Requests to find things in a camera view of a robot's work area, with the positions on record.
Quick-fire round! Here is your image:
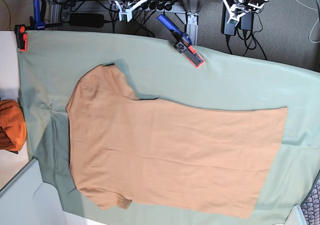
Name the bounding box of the tan T-shirt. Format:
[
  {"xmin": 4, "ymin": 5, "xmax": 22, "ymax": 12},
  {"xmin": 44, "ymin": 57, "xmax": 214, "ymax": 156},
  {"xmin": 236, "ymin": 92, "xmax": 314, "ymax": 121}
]
[{"xmin": 66, "ymin": 65, "xmax": 288, "ymax": 218}]

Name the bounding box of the blue clamp at table edge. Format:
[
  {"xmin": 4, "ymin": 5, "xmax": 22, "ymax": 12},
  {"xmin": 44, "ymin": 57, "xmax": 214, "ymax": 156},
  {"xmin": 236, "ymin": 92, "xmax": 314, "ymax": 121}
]
[{"xmin": 157, "ymin": 14, "xmax": 205, "ymax": 68}]

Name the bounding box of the black power brick left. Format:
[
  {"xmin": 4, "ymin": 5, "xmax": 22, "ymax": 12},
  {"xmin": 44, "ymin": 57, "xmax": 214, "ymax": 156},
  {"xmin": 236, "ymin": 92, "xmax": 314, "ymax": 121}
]
[{"xmin": 68, "ymin": 13, "xmax": 105, "ymax": 28}]

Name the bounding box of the green table cloth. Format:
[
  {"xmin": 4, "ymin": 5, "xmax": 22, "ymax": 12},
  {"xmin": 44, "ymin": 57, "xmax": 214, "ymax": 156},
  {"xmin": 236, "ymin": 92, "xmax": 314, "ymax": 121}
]
[{"xmin": 18, "ymin": 31, "xmax": 320, "ymax": 225}]

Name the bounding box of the black power adapter pair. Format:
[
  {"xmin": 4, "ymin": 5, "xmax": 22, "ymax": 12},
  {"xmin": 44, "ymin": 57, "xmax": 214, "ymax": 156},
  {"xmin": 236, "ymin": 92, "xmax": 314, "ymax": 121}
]
[{"xmin": 220, "ymin": 5, "xmax": 254, "ymax": 36}]

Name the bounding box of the blue clamp with orange pad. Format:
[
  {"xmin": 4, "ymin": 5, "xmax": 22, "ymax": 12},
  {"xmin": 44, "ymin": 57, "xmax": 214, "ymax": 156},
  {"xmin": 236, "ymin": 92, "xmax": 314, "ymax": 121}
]
[{"xmin": 14, "ymin": 0, "xmax": 63, "ymax": 52}]

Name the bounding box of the orange folded garment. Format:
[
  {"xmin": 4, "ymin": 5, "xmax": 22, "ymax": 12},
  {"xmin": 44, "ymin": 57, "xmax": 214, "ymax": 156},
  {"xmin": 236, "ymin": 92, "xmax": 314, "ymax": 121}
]
[{"xmin": 0, "ymin": 99, "xmax": 27, "ymax": 153}]

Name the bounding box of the grey plastic bin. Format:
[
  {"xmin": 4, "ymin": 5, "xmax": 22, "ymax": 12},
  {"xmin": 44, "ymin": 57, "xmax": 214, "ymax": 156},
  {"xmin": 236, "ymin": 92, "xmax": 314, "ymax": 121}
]
[{"xmin": 0, "ymin": 159, "xmax": 67, "ymax": 225}]

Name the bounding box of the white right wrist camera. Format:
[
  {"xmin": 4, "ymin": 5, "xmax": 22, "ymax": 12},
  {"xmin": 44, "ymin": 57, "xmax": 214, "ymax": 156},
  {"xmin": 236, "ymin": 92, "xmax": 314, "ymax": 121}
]
[{"xmin": 115, "ymin": 0, "xmax": 149, "ymax": 22}]

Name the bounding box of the aluminium frame post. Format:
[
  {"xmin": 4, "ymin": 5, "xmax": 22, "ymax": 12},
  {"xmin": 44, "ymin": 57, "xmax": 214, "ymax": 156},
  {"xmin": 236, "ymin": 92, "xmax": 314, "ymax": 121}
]
[{"xmin": 183, "ymin": 0, "xmax": 203, "ymax": 46}]

